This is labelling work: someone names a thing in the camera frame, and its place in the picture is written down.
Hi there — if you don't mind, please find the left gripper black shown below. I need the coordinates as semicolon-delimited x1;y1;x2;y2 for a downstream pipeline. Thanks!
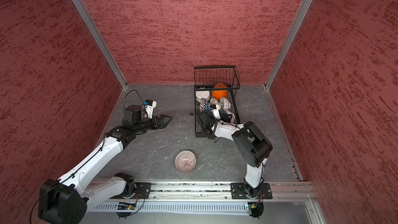
134;114;173;133

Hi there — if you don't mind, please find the red patterned bowl underneath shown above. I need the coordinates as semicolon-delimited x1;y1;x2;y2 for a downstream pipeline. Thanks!
209;97;220;105

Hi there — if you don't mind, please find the green patterned ceramic bowl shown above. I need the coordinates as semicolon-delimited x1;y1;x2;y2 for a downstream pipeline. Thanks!
219;96;231;111

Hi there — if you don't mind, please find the white pink bowl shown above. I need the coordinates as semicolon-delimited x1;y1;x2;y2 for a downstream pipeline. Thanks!
195;91;211;102

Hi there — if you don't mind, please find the orange plastic bowl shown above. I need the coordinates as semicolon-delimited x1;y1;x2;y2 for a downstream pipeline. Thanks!
212;83;228;100

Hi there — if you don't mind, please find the pink striped bowl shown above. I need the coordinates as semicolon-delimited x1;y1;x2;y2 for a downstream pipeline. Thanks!
175;150;197;173

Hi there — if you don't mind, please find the blue patterned ceramic bowl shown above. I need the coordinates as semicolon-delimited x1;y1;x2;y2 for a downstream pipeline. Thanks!
219;110;236;124

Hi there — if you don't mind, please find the orange patterned bowl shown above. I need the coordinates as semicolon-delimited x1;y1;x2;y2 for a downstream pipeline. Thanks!
200;97;210;112

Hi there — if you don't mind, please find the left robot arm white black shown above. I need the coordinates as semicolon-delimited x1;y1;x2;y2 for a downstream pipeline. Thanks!
37;105;173;224

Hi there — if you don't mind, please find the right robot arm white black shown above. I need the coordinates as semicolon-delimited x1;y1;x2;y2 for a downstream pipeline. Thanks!
190;111;273;199

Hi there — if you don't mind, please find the left corner aluminium profile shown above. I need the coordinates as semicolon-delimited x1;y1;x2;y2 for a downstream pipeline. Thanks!
72;0;127;89

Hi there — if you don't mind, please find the corner aluminium profile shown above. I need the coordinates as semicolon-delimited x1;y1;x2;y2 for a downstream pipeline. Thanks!
265;0;313;90
72;0;127;89

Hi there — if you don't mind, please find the right corner aluminium profile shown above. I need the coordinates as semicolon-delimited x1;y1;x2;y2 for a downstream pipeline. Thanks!
265;0;313;90

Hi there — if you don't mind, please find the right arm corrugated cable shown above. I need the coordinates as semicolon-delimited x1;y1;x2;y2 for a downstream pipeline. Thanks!
189;111;221;141

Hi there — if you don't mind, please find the black wire dish rack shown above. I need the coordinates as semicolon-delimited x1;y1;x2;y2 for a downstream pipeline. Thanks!
194;65;240;131

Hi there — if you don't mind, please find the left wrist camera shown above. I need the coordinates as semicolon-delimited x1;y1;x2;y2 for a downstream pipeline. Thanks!
143;99;157;119

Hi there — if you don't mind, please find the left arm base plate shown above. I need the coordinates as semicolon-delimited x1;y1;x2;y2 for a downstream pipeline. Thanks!
111;182;152;200

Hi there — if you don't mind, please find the aluminium mounting rail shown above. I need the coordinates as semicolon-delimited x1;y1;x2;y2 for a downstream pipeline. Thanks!
63;180;316;202

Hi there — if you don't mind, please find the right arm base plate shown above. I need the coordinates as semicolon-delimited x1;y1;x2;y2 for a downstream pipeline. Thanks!
230;183;273;200

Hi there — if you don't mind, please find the white perforated cable duct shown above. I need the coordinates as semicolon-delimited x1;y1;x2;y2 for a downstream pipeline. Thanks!
91;201;249;215

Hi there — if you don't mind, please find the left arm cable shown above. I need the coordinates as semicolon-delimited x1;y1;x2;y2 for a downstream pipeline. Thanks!
29;89;147;224

